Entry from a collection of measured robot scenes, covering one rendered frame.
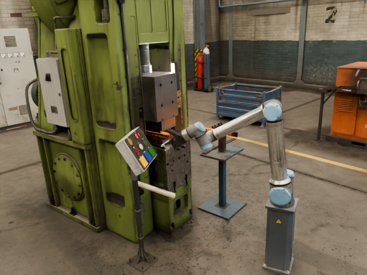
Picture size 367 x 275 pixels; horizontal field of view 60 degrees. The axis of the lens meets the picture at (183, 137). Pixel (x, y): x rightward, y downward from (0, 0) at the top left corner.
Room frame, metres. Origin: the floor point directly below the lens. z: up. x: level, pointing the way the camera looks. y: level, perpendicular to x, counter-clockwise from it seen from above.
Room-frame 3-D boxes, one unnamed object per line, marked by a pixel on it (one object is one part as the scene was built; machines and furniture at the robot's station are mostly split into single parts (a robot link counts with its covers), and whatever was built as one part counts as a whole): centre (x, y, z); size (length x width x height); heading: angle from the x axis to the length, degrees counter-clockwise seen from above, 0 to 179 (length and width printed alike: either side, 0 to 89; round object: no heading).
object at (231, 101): (6.78, -1.43, 0.36); 1.20 x 0.80 x 0.72; 48
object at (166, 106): (2.99, 0.27, 1.36); 0.42 x 0.39 x 0.40; 52
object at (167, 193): (2.50, 0.27, 0.62); 0.44 x 0.05 x 0.05; 52
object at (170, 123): (2.96, 0.30, 1.12); 0.42 x 0.20 x 0.10; 52
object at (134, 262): (2.34, 0.41, 0.05); 0.22 x 0.22 x 0.09; 52
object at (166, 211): (3.01, 0.27, 0.23); 0.55 x 0.37 x 0.47; 52
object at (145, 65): (2.99, 0.34, 1.76); 0.15 x 0.14 x 0.40; 52
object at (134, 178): (2.34, 0.41, 0.54); 0.04 x 0.04 x 1.08; 52
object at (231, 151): (3.19, -0.41, 0.67); 0.40 x 0.30 x 0.02; 140
